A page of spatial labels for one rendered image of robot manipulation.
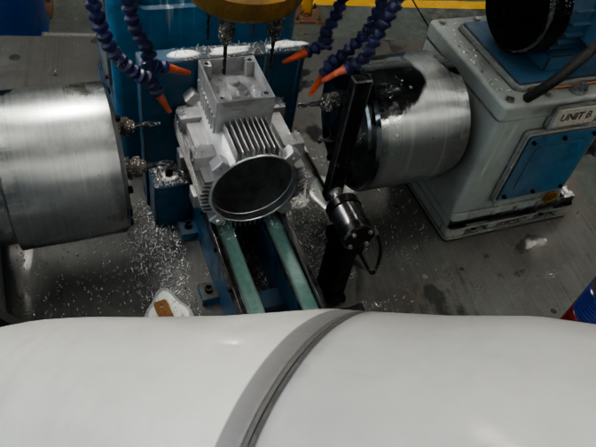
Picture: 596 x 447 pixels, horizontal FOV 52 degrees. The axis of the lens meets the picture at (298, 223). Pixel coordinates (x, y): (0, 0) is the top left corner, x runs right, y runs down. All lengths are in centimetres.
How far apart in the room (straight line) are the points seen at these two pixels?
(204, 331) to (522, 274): 125
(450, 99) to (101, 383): 102
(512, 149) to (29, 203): 85
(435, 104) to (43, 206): 66
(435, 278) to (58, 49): 111
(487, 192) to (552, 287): 25
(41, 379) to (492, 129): 105
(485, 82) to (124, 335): 105
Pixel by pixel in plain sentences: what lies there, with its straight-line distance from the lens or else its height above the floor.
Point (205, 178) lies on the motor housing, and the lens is 101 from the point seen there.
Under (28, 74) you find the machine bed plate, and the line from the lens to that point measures 168.
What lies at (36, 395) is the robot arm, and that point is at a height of 160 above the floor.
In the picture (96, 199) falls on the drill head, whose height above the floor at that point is 107.
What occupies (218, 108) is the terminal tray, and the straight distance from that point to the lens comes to 102.
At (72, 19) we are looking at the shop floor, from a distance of 342.
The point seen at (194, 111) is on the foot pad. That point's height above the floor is 107.
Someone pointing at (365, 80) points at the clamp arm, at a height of 125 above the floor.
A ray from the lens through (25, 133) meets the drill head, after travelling 96.
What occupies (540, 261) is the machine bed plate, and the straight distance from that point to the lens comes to 143.
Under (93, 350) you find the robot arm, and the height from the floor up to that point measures 161.
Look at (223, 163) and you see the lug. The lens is 99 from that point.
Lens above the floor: 177
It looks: 48 degrees down
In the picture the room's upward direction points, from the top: 12 degrees clockwise
